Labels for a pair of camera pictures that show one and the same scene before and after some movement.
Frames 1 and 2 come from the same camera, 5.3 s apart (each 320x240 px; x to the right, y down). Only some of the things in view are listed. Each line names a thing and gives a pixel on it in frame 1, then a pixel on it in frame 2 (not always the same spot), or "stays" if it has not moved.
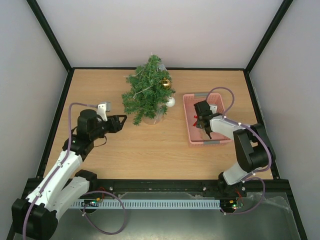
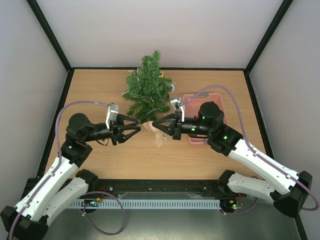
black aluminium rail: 188,188 stays
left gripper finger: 122,123 -> 127,131
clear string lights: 146,88 -> 136,73
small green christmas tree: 146,97 stays
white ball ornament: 171,102 -> 173,87
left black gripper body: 114,127 -> 115,136
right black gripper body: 204,122 -> 177,126
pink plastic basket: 195,135 stays
